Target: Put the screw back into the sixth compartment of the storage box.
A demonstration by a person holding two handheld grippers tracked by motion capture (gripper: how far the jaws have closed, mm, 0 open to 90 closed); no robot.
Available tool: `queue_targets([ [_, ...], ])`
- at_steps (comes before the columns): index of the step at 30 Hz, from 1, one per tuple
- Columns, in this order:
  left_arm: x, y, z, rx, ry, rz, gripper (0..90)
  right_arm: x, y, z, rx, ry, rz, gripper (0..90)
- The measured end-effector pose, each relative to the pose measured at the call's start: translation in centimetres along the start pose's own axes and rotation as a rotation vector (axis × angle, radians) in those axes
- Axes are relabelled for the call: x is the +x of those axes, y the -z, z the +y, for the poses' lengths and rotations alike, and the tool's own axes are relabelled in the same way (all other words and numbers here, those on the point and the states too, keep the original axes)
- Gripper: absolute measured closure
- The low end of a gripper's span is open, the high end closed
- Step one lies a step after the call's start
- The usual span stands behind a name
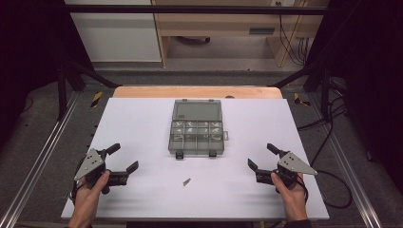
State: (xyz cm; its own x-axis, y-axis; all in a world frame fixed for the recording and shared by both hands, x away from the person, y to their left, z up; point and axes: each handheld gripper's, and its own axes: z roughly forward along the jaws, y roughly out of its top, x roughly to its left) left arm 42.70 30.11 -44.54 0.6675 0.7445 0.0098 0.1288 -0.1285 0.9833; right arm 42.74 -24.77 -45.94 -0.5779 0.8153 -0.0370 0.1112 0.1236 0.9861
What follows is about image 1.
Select person's left hand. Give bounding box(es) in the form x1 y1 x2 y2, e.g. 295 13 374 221
67 170 111 220

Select grey clear plastic organizer box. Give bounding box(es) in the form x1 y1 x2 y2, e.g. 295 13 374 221
167 99 229 161

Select black floor cables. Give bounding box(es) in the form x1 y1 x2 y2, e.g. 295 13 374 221
297 94 349 132

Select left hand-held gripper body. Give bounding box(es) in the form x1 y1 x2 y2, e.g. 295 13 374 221
73 147 130 196

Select white cabinet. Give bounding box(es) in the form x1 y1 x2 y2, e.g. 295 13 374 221
64 0 163 64

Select person's right hand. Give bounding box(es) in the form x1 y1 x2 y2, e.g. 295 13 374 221
270 172 309 221

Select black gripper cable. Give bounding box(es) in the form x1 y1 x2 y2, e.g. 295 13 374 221
296 122 354 210

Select aluminium rail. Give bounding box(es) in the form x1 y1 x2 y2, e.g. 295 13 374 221
0 90 81 228
307 94 385 228

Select black metal frame bar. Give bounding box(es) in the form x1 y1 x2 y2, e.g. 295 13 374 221
62 4 328 15

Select black wall cables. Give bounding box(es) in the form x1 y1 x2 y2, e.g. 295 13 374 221
275 1 311 67

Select black metal stand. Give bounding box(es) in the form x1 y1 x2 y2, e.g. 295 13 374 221
56 61 121 122
269 61 333 119

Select dark curtain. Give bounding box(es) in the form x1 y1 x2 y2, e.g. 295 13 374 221
0 0 93 148
305 0 403 193

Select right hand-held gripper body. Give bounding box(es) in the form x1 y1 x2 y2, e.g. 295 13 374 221
255 151 318 195

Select wooden desk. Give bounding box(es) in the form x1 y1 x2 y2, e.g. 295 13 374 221
151 0 331 68

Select black chair base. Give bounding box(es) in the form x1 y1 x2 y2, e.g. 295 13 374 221
175 35 212 45

